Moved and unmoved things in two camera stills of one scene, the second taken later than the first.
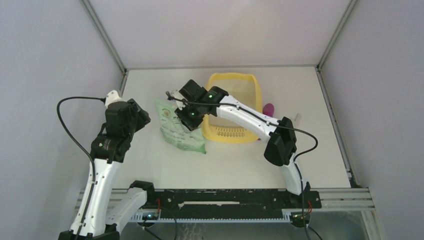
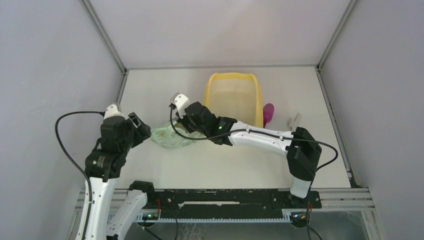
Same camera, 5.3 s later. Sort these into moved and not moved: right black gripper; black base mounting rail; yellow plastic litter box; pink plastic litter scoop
Moved: right black gripper
Not moved: pink plastic litter scoop; black base mounting rail; yellow plastic litter box
